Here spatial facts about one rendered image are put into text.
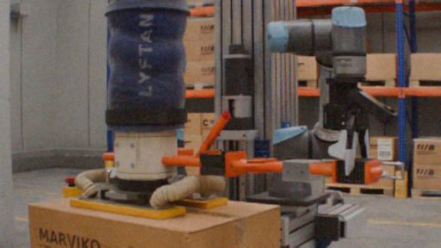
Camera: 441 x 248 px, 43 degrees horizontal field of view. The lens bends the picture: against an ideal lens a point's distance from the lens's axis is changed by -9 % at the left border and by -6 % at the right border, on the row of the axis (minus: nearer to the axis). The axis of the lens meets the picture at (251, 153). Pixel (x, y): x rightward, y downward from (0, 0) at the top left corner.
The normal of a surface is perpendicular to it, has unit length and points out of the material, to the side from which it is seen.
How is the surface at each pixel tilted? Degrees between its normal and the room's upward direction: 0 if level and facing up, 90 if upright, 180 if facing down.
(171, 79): 75
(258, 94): 90
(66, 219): 90
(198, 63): 90
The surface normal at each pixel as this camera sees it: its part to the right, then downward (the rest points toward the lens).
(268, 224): 0.86, 0.04
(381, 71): -0.40, 0.07
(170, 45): 0.65, -0.32
